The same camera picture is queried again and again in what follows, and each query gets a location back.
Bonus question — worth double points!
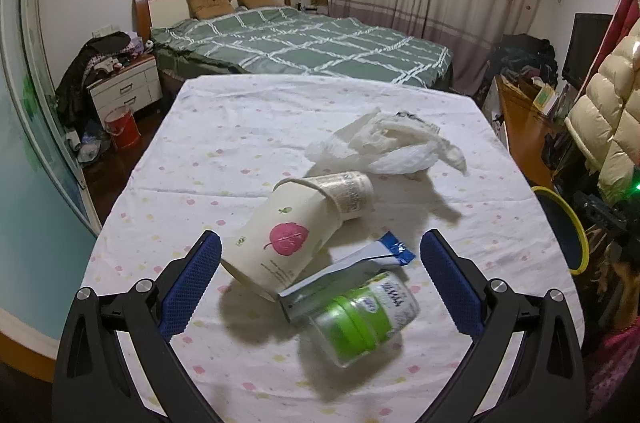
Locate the paper cup with pink leaf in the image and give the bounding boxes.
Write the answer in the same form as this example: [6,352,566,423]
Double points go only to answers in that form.
[221,180,342,302]

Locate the green label clear jar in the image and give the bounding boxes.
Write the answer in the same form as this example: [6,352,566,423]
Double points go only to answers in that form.
[309,271,420,368]

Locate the silver blue foil pouch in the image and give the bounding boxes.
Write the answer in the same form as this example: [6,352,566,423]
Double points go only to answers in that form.
[278,231,416,325]

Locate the white pill bottle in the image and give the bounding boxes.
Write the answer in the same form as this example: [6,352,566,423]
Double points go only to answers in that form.
[310,172,374,221]

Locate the white plastic bag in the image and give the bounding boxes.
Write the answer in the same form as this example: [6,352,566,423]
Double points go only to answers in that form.
[305,108,466,176]

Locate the yellow rim trash bin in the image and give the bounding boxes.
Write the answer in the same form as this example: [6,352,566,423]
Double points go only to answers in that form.
[532,186,589,276]

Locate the cream puffer jacket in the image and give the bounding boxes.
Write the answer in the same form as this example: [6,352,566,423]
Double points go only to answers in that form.
[565,27,639,204]

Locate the wooden low cabinet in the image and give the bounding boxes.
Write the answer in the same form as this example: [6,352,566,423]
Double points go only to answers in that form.
[497,77,559,188]

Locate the sliding glass wardrobe door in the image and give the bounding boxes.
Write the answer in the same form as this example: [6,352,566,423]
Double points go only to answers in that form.
[1,0,101,235]

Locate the white floral tablecloth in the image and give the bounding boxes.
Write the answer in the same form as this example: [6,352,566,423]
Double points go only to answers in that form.
[84,75,585,422]

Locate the pile of clothes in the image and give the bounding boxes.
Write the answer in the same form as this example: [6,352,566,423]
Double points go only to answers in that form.
[484,34,558,87]

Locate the red bucket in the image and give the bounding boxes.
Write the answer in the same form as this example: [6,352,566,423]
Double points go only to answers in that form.
[104,105,141,151]

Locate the black television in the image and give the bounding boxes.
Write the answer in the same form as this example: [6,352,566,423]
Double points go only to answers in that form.
[562,13,612,90]

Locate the white nightstand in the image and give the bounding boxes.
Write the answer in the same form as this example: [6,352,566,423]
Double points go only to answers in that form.
[88,54,163,125]

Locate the dark clothes on nightstand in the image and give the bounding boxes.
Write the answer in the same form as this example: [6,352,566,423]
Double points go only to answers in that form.
[55,31,144,135]

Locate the green plaid duvet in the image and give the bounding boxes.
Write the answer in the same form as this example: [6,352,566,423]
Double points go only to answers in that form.
[151,6,452,88]

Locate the wooden bed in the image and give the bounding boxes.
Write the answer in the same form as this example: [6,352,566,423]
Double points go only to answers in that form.
[132,0,452,94]

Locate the left brown pillow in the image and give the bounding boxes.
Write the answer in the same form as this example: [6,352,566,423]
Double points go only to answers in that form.
[186,0,234,20]

